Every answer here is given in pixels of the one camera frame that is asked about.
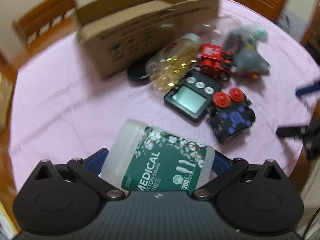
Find black toy car red knobs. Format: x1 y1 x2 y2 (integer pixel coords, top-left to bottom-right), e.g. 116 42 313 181
206 87 256 143

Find open cardboard box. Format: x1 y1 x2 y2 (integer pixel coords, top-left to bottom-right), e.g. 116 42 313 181
72 0 219 79

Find white medical cotton swab jar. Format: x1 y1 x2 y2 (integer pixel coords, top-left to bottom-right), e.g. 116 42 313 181
100 119 216 193

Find clear empty plastic jar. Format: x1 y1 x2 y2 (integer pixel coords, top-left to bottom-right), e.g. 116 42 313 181
198 16 241 46

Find black round jar lid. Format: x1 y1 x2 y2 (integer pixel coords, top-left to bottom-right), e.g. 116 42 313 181
127 58 149 82

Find red toy train car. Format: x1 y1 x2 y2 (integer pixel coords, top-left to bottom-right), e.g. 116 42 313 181
197 43 234 81

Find grey rubber cat toy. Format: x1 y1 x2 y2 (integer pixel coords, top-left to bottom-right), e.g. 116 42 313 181
223 25 270 80

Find black digital timer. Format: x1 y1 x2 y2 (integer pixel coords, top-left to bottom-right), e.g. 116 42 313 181
164 69 223 122

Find wooden chair left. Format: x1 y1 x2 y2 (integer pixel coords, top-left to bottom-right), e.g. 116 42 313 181
12 0 78 47

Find jar of golden capsules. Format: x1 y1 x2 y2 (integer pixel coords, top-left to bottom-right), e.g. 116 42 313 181
145 33 202 92

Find teal oval case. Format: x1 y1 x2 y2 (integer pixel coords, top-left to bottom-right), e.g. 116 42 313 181
253 26 268 42

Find pink tablecloth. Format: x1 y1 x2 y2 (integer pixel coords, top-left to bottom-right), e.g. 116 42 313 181
9 0 319 188

